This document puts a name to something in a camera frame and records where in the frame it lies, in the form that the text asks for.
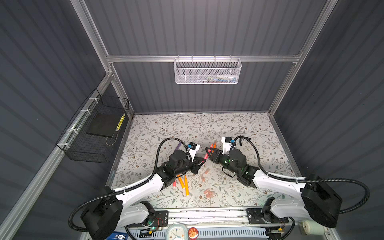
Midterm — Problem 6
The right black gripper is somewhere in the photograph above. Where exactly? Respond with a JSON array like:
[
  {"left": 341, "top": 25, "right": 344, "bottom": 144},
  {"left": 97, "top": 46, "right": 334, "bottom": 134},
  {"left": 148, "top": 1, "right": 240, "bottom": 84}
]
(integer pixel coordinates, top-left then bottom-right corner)
[{"left": 205, "top": 146, "right": 240, "bottom": 177}]

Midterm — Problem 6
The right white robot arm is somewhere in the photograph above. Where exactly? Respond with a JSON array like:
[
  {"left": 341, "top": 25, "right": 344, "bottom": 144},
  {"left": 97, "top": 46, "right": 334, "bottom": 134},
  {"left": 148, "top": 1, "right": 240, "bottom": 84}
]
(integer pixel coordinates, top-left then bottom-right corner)
[{"left": 205, "top": 148, "right": 342, "bottom": 228}]

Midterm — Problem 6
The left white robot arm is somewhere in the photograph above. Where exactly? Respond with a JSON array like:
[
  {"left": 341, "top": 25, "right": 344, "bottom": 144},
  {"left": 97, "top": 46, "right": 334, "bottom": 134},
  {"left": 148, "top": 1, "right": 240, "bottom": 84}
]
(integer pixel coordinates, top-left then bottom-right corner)
[{"left": 81, "top": 150, "right": 206, "bottom": 240}]

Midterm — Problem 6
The red round toy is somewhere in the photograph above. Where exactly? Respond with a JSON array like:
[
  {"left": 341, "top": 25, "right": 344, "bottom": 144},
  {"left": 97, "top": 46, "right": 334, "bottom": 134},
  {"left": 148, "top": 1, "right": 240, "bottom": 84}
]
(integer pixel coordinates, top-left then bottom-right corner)
[{"left": 188, "top": 227, "right": 199, "bottom": 240}]

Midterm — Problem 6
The white alarm clock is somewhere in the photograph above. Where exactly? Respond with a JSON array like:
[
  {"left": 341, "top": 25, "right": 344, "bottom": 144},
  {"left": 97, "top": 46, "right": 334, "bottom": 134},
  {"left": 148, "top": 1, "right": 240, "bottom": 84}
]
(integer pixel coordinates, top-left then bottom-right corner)
[{"left": 165, "top": 224, "right": 189, "bottom": 240}]

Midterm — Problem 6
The yellow highlighter in basket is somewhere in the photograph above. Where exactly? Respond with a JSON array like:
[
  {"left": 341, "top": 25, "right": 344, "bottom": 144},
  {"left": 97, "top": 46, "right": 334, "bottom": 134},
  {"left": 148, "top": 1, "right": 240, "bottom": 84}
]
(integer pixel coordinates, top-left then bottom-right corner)
[{"left": 116, "top": 114, "right": 126, "bottom": 132}]

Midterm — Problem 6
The black pad in basket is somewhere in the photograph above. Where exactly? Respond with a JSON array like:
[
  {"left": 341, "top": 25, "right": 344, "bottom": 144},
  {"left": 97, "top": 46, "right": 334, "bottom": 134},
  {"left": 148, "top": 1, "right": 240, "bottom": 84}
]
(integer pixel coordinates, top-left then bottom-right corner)
[{"left": 86, "top": 114, "right": 121, "bottom": 138}]

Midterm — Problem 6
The blue black device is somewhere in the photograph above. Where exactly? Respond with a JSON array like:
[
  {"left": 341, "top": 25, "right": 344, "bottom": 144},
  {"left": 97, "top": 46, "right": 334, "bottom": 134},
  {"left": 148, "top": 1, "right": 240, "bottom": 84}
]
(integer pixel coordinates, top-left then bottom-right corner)
[{"left": 106, "top": 232, "right": 128, "bottom": 240}]

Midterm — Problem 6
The white tape roll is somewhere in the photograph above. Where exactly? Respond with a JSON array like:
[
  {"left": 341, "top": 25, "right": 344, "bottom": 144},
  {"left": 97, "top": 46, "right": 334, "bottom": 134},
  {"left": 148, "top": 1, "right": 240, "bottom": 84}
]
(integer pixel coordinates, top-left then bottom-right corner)
[{"left": 302, "top": 220, "right": 325, "bottom": 236}]

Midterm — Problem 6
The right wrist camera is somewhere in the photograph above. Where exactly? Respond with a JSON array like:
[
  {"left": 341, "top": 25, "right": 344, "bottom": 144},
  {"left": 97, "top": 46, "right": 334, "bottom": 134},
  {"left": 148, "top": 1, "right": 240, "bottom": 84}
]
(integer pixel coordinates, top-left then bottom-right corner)
[{"left": 222, "top": 137, "right": 236, "bottom": 155}]

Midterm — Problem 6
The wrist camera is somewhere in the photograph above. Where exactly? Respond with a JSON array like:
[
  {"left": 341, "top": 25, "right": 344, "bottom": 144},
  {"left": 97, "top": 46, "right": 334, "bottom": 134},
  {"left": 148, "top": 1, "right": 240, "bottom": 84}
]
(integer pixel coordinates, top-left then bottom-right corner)
[
  {"left": 222, "top": 137, "right": 236, "bottom": 155},
  {"left": 188, "top": 142, "right": 201, "bottom": 162}
]

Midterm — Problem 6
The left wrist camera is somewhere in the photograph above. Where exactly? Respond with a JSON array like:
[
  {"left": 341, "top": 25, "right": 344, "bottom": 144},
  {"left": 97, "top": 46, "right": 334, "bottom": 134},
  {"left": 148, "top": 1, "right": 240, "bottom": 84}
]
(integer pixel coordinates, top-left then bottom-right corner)
[{"left": 188, "top": 142, "right": 201, "bottom": 162}]

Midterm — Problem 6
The aluminium front rail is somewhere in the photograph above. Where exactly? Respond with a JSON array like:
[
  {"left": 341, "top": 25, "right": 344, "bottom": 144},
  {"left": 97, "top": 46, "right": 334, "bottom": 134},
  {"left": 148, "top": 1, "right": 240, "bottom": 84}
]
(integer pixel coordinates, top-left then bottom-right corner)
[{"left": 161, "top": 206, "right": 271, "bottom": 224}]

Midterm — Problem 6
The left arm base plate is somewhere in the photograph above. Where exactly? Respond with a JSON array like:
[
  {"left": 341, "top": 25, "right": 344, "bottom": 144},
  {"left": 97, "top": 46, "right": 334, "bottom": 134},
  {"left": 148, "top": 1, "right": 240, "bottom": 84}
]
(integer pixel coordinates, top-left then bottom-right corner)
[{"left": 128, "top": 211, "right": 169, "bottom": 228}]

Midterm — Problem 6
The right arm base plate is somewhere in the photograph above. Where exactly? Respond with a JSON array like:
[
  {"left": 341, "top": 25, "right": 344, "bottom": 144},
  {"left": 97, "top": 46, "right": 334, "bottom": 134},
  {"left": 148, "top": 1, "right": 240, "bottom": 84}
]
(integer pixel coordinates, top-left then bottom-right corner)
[{"left": 246, "top": 208, "right": 290, "bottom": 225}]

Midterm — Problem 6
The white mesh wall basket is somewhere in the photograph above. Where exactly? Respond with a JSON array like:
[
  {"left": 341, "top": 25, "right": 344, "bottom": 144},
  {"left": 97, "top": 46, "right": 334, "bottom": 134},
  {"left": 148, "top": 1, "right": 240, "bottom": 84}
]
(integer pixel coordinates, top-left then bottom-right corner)
[{"left": 173, "top": 58, "right": 242, "bottom": 85}]

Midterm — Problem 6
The black wire wall basket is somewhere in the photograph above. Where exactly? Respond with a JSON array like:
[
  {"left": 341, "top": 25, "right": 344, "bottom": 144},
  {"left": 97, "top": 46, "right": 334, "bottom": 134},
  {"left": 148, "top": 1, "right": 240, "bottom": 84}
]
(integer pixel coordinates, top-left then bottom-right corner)
[{"left": 57, "top": 90, "right": 130, "bottom": 164}]

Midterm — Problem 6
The left black corrugated cable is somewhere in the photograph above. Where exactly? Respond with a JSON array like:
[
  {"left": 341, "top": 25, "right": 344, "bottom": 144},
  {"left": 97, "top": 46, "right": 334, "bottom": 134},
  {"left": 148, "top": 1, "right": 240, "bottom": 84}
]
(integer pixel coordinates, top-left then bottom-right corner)
[{"left": 67, "top": 137, "right": 193, "bottom": 232}]

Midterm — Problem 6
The black corrugated cable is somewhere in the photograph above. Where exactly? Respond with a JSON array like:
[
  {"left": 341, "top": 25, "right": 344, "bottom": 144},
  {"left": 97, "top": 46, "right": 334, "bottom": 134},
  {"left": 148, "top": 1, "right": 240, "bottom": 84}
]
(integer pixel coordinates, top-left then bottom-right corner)
[
  {"left": 234, "top": 135, "right": 370, "bottom": 214},
  {"left": 67, "top": 137, "right": 193, "bottom": 232}
]

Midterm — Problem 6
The right black corrugated cable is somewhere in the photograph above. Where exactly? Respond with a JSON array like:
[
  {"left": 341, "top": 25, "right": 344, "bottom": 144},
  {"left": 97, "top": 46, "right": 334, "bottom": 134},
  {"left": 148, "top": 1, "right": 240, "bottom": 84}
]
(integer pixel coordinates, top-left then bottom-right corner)
[{"left": 234, "top": 135, "right": 370, "bottom": 214}]

